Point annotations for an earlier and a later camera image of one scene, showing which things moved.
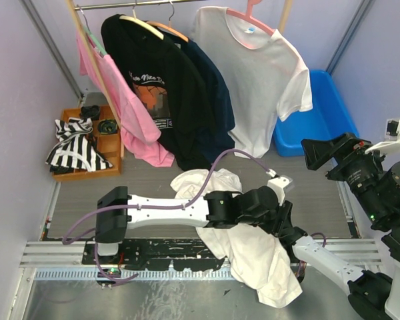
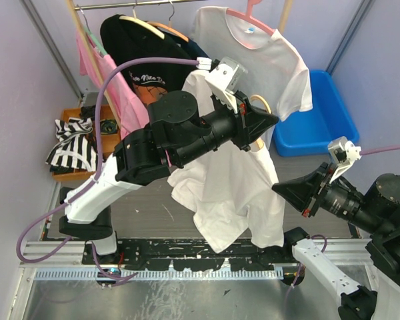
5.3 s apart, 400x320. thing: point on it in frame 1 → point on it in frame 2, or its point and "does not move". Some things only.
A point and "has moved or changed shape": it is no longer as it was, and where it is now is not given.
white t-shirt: x=257 y=257 has moved or changed shape
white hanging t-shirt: x=265 y=75 does not move
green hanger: x=88 y=31 does not move
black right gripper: x=342 y=147 → x=301 y=190
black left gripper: x=282 y=226 → x=251 y=121
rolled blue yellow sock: x=107 y=126 does not move
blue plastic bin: x=329 y=117 does not move
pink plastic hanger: x=247 y=15 does not move
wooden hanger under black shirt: x=143 y=24 does not move
